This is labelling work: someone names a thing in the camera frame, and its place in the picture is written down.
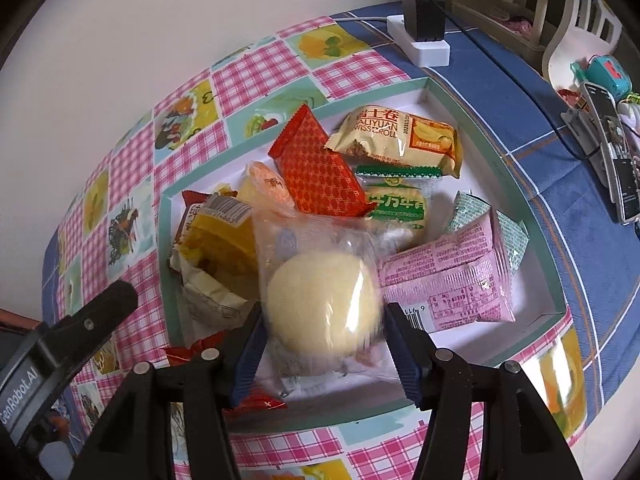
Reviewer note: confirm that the teal toy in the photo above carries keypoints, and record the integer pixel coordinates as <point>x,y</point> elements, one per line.
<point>607,75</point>

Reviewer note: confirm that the beige roll cake packet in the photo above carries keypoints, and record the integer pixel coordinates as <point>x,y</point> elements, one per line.
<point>390,137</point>

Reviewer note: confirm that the smartphone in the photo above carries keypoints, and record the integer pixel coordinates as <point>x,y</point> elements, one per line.
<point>612,160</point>

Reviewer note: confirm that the teal shallow cardboard box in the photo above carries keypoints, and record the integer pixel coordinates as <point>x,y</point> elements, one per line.
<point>530,280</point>

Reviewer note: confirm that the orange-red patterned snack packet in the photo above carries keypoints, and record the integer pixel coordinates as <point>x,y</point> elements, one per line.
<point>315,170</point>

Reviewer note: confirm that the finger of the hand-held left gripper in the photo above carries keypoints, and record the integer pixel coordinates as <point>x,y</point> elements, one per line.
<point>100,310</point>

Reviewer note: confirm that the yellow jelly packet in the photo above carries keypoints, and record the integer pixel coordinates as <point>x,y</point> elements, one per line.
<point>220,240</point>

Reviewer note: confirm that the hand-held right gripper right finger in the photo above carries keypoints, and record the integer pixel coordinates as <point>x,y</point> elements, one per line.
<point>407,355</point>

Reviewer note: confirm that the beige snack packet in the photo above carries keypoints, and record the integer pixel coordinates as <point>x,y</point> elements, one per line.
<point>210,290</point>

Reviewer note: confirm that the pink snack packet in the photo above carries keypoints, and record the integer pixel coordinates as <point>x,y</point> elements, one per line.
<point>445,280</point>

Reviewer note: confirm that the white plastic rack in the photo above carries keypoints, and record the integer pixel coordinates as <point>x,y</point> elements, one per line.
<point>565,45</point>

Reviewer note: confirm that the small yellow jelly cup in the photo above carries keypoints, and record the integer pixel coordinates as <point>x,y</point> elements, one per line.
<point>270,180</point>

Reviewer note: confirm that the white power strip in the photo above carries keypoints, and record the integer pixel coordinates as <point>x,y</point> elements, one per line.
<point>430,52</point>

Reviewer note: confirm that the clear packet with yellow cake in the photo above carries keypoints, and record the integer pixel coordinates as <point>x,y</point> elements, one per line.
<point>320,305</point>

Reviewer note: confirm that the green-trimmed bun packet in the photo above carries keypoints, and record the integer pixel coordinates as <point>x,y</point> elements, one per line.
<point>400,205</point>

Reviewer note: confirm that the grey phone stand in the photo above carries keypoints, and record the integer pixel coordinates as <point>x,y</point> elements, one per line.
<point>577,122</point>

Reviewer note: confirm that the green and white round toy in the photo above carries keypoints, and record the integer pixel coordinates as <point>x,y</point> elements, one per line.
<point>631,110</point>

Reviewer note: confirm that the brown snack packet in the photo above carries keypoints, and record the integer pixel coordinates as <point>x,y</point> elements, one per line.
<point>189,210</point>

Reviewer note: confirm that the red snack packet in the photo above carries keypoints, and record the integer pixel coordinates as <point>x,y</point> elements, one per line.
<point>192,352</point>

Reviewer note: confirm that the blue striped cloth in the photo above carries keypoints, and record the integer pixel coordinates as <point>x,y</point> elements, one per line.
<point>575,210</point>

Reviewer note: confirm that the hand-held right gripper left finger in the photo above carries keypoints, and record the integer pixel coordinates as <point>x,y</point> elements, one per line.
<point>247,360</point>

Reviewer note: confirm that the black charger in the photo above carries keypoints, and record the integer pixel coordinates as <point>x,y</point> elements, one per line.
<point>424,17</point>

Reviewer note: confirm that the light green snack packet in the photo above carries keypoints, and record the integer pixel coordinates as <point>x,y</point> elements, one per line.
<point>510,237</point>

